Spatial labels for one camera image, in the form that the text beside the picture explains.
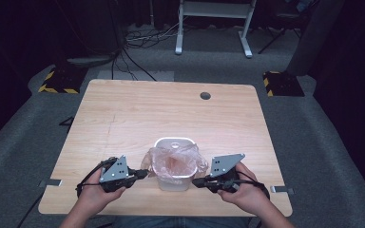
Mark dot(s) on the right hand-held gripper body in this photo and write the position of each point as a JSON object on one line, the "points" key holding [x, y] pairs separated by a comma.
{"points": [[223, 167]]}

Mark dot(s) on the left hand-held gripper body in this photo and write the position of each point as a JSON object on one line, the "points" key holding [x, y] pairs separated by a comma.
{"points": [[117, 175]]}

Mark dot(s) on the white plastic bin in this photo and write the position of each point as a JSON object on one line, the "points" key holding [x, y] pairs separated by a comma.
{"points": [[174, 185]]}

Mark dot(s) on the translucent pink plastic bag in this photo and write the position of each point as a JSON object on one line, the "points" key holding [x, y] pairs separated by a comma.
{"points": [[177, 163]]}

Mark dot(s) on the person's left hand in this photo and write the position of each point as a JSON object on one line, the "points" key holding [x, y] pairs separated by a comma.
{"points": [[96, 198]]}

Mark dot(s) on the person's right hand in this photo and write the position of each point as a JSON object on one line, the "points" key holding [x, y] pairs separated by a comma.
{"points": [[248, 198]]}

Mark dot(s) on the grey tape strip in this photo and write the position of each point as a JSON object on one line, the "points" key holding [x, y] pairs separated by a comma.
{"points": [[282, 190]]}

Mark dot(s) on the black stand leg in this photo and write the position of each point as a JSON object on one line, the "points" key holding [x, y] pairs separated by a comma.
{"points": [[68, 121]]}

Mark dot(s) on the black yellow striped base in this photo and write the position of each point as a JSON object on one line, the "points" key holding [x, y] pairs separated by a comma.
{"points": [[283, 84], [64, 79]]}

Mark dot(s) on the black tripod stand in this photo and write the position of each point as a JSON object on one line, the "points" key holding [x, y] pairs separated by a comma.
{"points": [[278, 36]]}

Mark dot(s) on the grey column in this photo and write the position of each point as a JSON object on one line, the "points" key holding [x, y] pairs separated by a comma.
{"points": [[313, 38]]}

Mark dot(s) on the grey stand base plate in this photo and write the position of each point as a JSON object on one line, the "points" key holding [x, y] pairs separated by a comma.
{"points": [[90, 60]]}

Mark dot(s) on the white metal desk frame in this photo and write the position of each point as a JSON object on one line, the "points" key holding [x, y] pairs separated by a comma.
{"points": [[214, 9]]}

